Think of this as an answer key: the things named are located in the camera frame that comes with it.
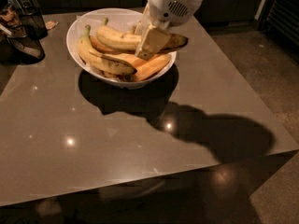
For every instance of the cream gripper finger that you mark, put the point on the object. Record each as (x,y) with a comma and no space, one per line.
(144,22)
(153,39)

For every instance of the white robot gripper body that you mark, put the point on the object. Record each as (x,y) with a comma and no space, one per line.
(169,6)

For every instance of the long spotted yellow banana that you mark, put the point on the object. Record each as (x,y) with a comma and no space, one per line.
(115,39)

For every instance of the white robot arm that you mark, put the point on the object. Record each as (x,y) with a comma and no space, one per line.
(158,17)

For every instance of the white bowl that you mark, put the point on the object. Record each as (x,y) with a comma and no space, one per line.
(75,32)

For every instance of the orange banana middle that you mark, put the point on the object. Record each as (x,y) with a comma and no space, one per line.
(120,57)

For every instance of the large yellow front-left banana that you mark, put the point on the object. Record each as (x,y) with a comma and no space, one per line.
(96,59)

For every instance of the orange ripe banana left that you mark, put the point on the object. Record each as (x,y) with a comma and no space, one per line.
(98,47)

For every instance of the white paper liner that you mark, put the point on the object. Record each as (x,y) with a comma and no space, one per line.
(120,19)

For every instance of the small crumpled wrapper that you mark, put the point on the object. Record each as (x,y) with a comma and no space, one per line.
(51,24)

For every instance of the black mesh pen holder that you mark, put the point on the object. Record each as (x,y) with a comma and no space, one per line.
(32,18)

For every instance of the black mesh basket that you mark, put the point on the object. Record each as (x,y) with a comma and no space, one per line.
(28,49)

